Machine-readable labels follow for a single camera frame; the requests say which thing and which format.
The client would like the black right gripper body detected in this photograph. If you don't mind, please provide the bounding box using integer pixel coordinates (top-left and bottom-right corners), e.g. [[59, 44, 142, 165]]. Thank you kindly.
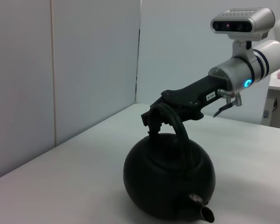
[[161, 76, 232, 121]]

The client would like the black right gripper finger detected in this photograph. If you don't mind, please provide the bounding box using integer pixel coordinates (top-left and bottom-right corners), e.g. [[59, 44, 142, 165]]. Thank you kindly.
[[174, 106, 197, 122], [141, 98, 167, 135]]

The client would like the black teapot with handle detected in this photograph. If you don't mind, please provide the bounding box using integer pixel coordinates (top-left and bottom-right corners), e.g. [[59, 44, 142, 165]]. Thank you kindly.
[[123, 104, 217, 223]]

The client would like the thin right gripper cable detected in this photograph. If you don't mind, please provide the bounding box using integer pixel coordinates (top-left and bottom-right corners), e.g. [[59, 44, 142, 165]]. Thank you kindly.
[[213, 88, 243, 118]]

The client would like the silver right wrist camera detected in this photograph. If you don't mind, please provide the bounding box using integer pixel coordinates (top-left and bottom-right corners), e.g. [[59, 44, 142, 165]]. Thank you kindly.
[[210, 7, 275, 59]]

